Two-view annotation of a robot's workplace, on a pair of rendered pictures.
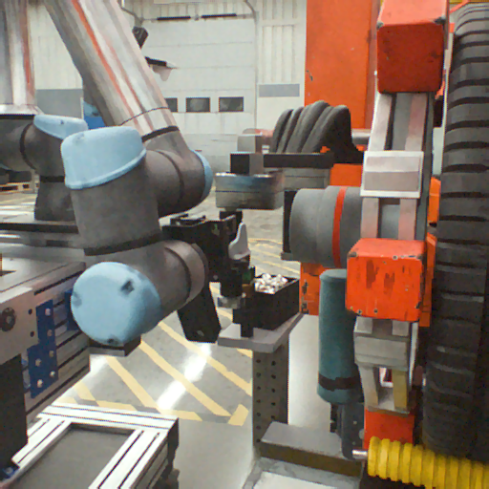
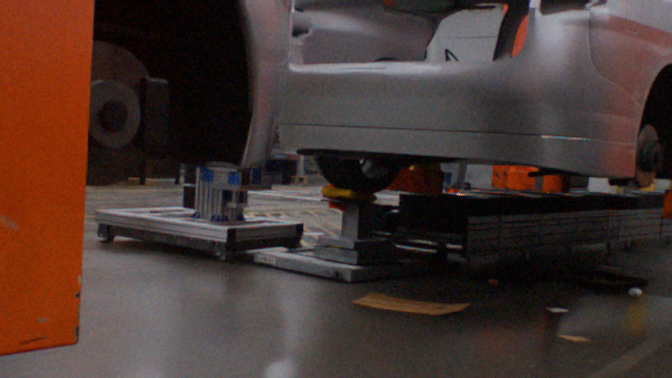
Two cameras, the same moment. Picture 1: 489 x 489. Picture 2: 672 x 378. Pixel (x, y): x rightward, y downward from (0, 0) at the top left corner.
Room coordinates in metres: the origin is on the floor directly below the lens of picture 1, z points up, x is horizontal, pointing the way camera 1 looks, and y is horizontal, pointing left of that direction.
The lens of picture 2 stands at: (-4.35, -2.17, 0.82)
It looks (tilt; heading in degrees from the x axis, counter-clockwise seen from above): 3 degrees down; 20
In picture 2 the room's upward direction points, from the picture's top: 4 degrees clockwise
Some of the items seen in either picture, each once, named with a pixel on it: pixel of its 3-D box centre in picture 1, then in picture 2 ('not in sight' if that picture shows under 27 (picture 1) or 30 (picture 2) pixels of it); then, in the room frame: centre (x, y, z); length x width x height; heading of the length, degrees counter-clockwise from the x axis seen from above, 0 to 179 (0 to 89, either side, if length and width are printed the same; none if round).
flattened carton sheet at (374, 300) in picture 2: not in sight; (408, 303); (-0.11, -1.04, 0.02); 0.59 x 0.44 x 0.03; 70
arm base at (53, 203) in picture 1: (67, 195); not in sight; (1.25, 0.42, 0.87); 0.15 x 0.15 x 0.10
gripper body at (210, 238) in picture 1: (196, 253); not in sight; (0.65, 0.06, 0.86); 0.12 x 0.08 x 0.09; 163
